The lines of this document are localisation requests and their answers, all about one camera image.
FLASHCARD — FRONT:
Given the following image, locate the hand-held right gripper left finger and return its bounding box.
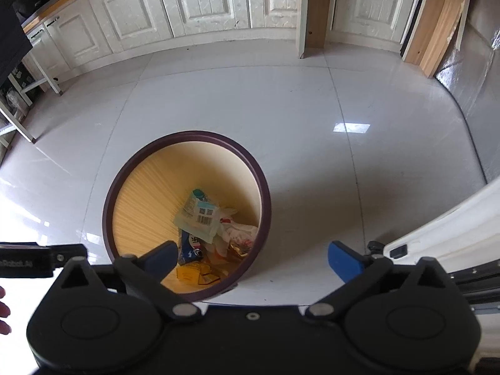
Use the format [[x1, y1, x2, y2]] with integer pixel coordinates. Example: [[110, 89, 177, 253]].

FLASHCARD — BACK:
[[51, 241, 201, 324]]

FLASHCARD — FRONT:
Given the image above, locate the wooden table leg panel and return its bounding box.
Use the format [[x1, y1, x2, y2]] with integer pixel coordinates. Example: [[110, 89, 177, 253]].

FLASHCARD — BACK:
[[299, 0, 340, 60], [402, 0, 475, 79]]

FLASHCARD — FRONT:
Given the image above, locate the round wood-look trash bin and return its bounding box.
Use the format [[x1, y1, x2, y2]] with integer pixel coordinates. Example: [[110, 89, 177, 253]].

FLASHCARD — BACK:
[[102, 131, 271, 302]]

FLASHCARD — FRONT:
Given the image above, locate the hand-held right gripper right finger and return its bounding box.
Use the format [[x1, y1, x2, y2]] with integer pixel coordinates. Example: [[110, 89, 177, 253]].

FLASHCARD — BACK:
[[305, 241, 456, 324]]

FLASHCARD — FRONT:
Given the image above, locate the yellow wrapper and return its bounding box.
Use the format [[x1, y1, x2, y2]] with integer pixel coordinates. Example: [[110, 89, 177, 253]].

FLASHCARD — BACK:
[[177, 263, 221, 286]]

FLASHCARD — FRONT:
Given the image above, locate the crushed blue soda can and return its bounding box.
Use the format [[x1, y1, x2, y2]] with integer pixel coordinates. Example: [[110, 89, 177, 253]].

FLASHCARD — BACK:
[[180, 230, 204, 266]]

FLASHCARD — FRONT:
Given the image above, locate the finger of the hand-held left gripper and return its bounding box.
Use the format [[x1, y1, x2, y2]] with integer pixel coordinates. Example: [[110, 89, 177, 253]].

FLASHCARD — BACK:
[[49, 244, 87, 272]]

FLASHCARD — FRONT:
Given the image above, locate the teal printed packet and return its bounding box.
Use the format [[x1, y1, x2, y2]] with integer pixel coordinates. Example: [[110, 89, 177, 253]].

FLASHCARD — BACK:
[[174, 188, 221, 243]]

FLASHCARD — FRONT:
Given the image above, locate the white plastic bag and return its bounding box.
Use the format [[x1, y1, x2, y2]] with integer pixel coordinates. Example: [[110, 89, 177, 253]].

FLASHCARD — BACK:
[[217, 207, 259, 253]]

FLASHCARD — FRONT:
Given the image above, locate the white table top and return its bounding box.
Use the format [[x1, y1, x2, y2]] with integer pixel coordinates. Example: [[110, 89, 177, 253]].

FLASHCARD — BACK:
[[385, 180, 500, 313]]

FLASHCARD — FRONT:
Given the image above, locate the cream base cabinet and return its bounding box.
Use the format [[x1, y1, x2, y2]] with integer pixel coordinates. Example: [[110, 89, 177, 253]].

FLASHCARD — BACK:
[[21, 0, 428, 83]]

